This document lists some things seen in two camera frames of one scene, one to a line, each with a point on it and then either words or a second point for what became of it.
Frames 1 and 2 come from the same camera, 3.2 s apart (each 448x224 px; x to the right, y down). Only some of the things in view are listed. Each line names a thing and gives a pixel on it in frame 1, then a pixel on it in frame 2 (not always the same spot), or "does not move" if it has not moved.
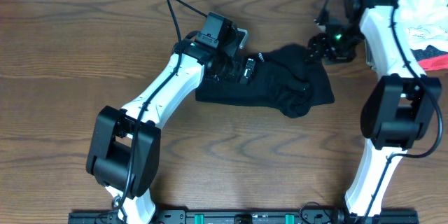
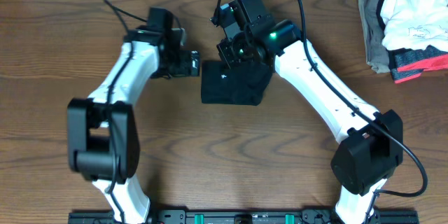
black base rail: x=248 y=216 does not move
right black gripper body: x=339 y=47 → x=238 y=52
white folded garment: x=422 y=17 does not move
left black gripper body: x=231 y=70 → x=180 y=65
